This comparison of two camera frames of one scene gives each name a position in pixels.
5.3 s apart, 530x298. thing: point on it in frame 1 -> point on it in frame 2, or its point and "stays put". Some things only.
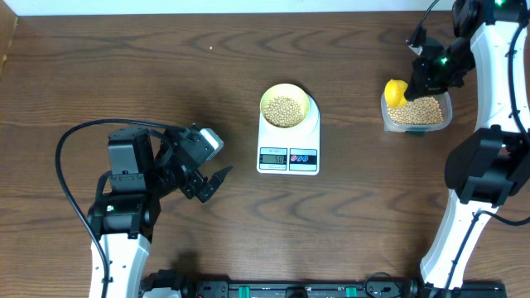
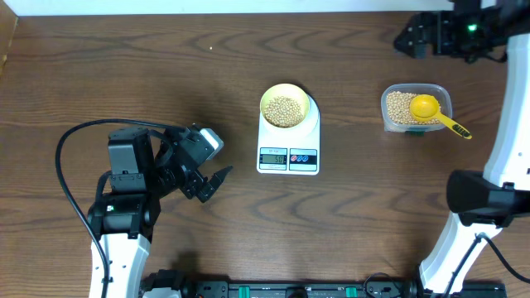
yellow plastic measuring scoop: x=394 y=93 -> x=426 y=108
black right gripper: x=423 y=84 -> x=440 y=21
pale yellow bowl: x=284 y=105 stays put
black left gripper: x=197 y=184 stays put
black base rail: x=190 y=287 stays put
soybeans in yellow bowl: x=283 y=112 stays put
